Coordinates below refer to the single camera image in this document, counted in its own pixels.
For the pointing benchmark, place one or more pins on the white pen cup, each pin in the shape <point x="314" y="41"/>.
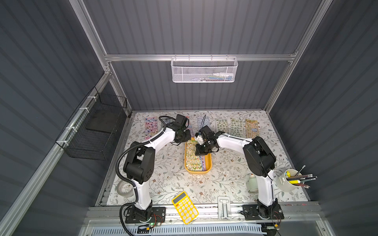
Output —
<point x="283" y="184"/>

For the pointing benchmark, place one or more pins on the white tape roll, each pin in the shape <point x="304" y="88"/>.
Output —
<point x="124" y="189"/>

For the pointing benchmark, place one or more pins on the pink cat sticker sheet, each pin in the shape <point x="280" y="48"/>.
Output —
<point x="151" y="127"/>

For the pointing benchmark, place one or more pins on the items in white basket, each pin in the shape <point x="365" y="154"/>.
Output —
<point x="215" y="77"/>

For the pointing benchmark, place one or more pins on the green dinosaur sticker sheet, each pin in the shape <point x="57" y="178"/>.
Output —
<point x="223" y="125"/>

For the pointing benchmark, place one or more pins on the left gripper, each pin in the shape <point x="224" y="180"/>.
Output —
<point x="183" y="136"/>

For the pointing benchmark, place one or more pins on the white metal bracket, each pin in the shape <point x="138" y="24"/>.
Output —
<point x="224" y="208"/>

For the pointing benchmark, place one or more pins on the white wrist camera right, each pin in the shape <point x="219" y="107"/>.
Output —
<point x="199" y="138"/>

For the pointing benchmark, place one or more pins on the purple sticker sheet black border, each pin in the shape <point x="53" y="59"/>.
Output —
<point x="167" y="121"/>

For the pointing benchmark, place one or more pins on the yellow calculator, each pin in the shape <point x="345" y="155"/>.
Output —
<point x="185" y="208"/>

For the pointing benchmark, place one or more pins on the black wire basket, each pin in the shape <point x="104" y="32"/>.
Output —
<point x="96" y="128"/>

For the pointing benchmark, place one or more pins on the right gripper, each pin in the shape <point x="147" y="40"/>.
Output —
<point x="204" y="144"/>

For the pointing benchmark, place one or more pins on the pale green bottle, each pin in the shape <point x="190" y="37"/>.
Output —
<point x="252" y="184"/>

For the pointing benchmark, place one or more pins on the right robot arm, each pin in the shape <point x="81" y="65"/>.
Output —
<point x="260" y="160"/>

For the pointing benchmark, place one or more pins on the pens in cup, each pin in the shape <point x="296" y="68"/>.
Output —
<point x="297" y="179"/>

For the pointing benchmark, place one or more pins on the yellow storage tray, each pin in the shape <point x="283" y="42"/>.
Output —
<point x="206" y="162"/>

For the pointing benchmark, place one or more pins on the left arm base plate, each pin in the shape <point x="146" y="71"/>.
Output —
<point x="150" y="215"/>

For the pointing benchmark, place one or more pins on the white wire basket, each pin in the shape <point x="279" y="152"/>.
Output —
<point x="184" y="69"/>

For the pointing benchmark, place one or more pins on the green yellow animal sticker sheet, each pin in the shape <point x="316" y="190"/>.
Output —
<point x="193" y="162"/>

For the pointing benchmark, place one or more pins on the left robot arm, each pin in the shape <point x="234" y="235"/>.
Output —
<point x="136" y="164"/>

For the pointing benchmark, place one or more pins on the pale blue jewel sticker sheet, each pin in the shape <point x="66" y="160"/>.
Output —
<point x="203" y="121"/>

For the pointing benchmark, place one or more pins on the orange tiny animal sticker sheet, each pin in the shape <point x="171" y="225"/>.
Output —
<point x="251" y="128"/>

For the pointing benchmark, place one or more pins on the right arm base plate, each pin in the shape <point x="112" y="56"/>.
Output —
<point x="262" y="212"/>

